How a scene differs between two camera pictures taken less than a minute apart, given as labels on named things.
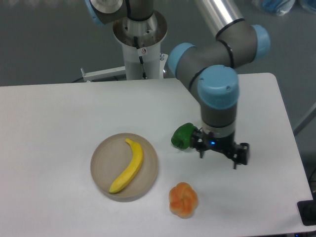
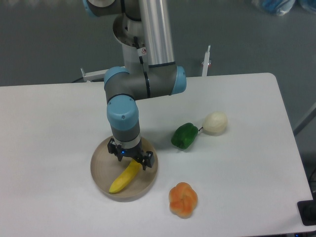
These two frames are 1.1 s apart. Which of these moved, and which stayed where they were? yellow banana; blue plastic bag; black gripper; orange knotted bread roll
Moved: black gripper
Stayed: blue plastic bag; yellow banana; orange knotted bread roll
